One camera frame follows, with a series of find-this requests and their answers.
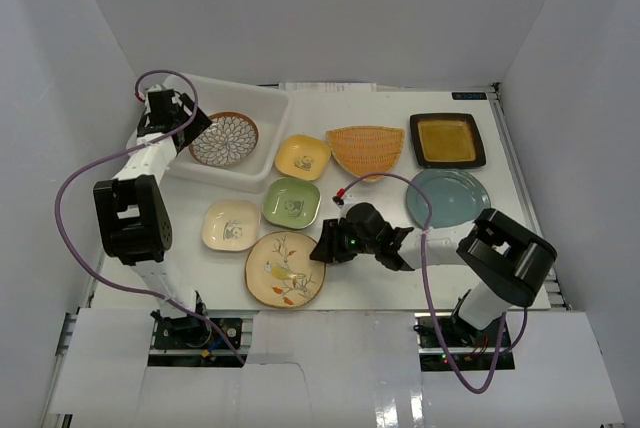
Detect green square panda dish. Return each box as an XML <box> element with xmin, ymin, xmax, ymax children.
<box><xmin>262</xmin><ymin>177</ymin><xmax>321</xmax><ymax>230</ymax></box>

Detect blue label sticker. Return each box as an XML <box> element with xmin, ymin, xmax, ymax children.
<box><xmin>451</xmin><ymin>92</ymin><xmax>487</xmax><ymax>101</ymax></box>

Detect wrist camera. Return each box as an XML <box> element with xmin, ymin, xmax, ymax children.
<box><xmin>142</xmin><ymin>83</ymin><xmax>174</xmax><ymax>101</ymax></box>
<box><xmin>332</xmin><ymin>188</ymin><xmax>358</xmax><ymax>209</ymax></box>

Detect bird painted cream plate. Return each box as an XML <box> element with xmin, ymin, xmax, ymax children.
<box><xmin>245</xmin><ymin>231</ymin><xmax>326</xmax><ymax>309</ymax></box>

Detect white plastic bin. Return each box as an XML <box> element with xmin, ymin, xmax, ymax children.
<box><xmin>125</xmin><ymin>72</ymin><xmax>293</xmax><ymax>194</ymax></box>

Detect orange woven fan basket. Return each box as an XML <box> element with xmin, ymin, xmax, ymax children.
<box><xmin>325</xmin><ymin>126</ymin><xmax>405</xmax><ymax>177</ymax></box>

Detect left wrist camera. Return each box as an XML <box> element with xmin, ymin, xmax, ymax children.
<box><xmin>142</xmin><ymin>83</ymin><xmax>174</xmax><ymax>101</ymax></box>

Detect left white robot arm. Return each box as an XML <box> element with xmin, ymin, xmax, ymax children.
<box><xmin>93</xmin><ymin>85</ymin><xmax>212</xmax><ymax>348</ymax></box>

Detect blue-grey round plate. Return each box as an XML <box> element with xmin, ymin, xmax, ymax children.
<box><xmin>412</xmin><ymin>169</ymin><xmax>492</xmax><ymax>229</ymax></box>

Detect black square amber plate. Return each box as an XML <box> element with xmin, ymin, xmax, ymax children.
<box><xmin>409</xmin><ymin>113</ymin><xmax>486</xmax><ymax>169</ymax></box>

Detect cream square panda dish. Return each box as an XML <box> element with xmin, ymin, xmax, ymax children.
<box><xmin>201</xmin><ymin>200</ymin><xmax>261</xmax><ymax>252</ymax></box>

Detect papers at table back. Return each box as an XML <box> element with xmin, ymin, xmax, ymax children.
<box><xmin>279</xmin><ymin>82</ymin><xmax>377</xmax><ymax>93</ymax></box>

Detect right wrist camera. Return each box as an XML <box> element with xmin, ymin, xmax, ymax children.
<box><xmin>332</xmin><ymin>188</ymin><xmax>358</xmax><ymax>209</ymax></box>

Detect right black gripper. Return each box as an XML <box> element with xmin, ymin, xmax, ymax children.
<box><xmin>310</xmin><ymin>218</ymin><xmax>378</xmax><ymax>264</ymax></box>

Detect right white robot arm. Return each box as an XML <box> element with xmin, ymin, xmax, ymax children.
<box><xmin>309</xmin><ymin>202</ymin><xmax>557</xmax><ymax>347</ymax></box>

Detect yellow square panda dish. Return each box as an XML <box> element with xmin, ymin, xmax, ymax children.
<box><xmin>274</xmin><ymin>134</ymin><xmax>332</xmax><ymax>181</ymax></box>

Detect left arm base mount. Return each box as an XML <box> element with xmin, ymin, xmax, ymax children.
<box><xmin>149</xmin><ymin>315</ymin><xmax>246</xmax><ymax>354</ymax></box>

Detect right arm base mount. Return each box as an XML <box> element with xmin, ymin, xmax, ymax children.
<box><xmin>408</xmin><ymin>315</ymin><xmax>511</xmax><ymax>354</ymax></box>

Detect petal pattern round plate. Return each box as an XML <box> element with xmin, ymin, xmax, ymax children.
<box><xmin>189</xmin><ymin>112</ymin><xmax>259</xmax><ymax>168</ymax></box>

